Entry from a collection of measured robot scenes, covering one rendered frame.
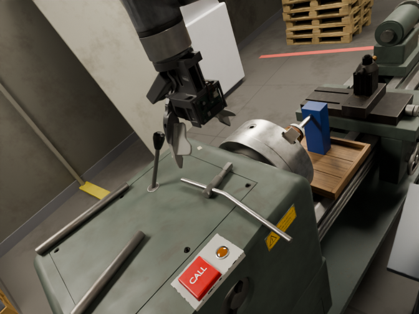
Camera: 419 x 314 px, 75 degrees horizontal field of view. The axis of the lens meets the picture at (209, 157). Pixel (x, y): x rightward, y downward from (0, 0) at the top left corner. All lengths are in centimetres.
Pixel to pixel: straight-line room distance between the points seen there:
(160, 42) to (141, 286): 45
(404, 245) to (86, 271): 98
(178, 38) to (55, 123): 311
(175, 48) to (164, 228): 41
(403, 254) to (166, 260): 81
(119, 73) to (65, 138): 97
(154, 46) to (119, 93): 281
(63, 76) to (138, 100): 83
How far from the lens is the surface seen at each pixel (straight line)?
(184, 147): 50
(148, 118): 333
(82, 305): 65
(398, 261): 113
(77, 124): 359
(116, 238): 73
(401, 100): 143
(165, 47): 44
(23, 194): 353
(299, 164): 87
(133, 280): 63
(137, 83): 337
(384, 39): 178
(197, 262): 57
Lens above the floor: 172
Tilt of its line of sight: 35 degrees down
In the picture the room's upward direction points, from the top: 23 degrees counter-clockwise
